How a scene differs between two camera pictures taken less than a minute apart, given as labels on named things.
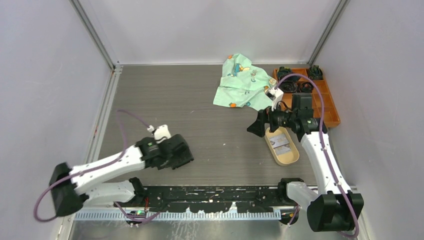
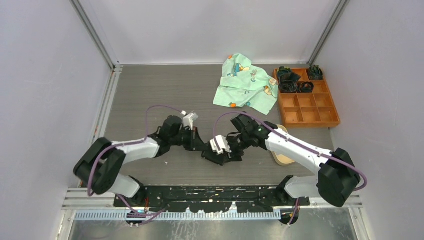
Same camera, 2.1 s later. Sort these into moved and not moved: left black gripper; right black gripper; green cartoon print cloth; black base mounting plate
Moved: right black gripper; left black gripper
Not moved: green cartoon print cloth; black base mounting plate
